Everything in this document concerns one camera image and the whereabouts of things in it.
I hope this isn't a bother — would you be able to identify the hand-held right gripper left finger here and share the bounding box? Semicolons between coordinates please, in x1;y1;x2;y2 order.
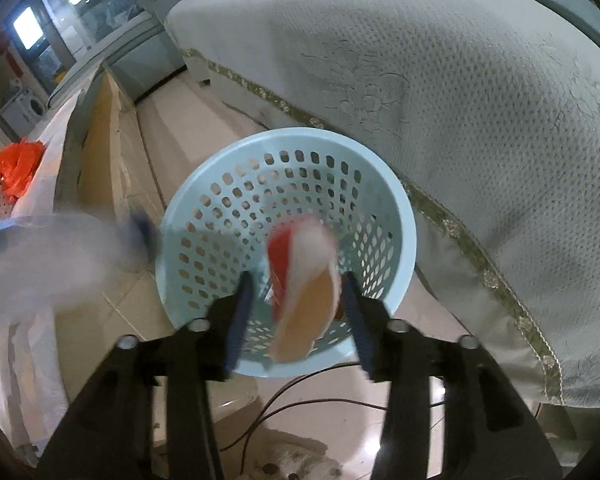
37;271;255;480

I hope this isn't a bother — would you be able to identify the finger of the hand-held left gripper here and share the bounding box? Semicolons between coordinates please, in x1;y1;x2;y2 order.
117;210;163;267

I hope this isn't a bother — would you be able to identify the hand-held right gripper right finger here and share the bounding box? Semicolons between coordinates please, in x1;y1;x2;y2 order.
341;272;563;480

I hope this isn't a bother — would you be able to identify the red white orange cloth item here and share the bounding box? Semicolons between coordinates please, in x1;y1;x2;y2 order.
265;215;343;363

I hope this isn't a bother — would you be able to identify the light blue perforated plastic basket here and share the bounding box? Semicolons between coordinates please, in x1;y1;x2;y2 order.
155;127;418;378

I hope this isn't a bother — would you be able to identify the orange plastic bag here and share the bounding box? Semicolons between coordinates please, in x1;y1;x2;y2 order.
0;137;48;198

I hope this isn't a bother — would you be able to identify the coffee table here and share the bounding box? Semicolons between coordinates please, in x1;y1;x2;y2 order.
77;67;143;266

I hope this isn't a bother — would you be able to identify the white washing machine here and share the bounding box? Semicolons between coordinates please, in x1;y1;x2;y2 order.
0;87;48;136

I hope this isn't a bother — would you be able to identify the blue-grey sofa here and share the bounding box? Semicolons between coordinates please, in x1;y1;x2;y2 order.
100;0;600;406

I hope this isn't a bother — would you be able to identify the scale-patterned tablecloth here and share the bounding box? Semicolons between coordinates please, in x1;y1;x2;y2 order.
0;95;106;456

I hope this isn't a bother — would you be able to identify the glass sliding door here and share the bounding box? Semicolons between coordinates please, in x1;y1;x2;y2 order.
0;0;151;111

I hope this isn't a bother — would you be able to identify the red hanging knot ornament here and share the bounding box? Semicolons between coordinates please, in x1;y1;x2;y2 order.
0;32;18;76

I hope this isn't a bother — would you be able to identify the black cable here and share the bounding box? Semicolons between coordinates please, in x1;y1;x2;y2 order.
242;360;546;480

